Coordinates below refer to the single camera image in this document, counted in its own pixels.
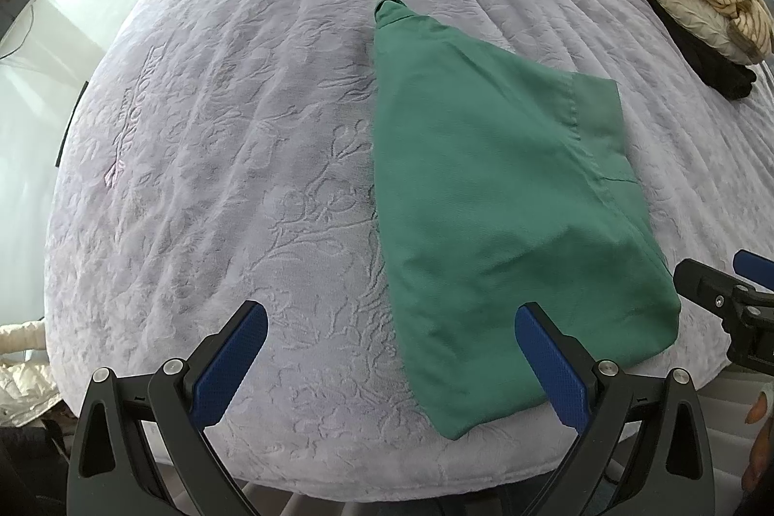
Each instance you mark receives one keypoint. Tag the green work jacket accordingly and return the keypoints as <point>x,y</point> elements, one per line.
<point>496,189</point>

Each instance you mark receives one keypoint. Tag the person's right hand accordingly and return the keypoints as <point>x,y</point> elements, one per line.
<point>760,413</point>

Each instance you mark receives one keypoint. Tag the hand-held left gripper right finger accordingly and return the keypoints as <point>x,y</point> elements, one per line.
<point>553,365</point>

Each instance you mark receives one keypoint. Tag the lavender embossed blanket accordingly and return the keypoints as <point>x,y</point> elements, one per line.
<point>211,159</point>

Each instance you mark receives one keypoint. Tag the white padded jacket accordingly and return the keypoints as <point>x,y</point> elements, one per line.
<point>24,389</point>

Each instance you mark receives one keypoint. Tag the dark cloth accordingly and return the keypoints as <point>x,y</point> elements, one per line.
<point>30,467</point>

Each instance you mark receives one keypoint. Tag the cream knitted garment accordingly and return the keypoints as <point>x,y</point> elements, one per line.
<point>689,8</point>

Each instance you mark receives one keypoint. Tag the black garment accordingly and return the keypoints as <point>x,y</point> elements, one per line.
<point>725,78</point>

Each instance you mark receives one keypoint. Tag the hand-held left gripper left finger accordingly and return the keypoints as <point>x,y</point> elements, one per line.
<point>230,365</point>

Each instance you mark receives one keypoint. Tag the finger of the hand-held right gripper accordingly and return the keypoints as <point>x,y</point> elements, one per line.
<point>756,268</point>
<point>701,280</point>

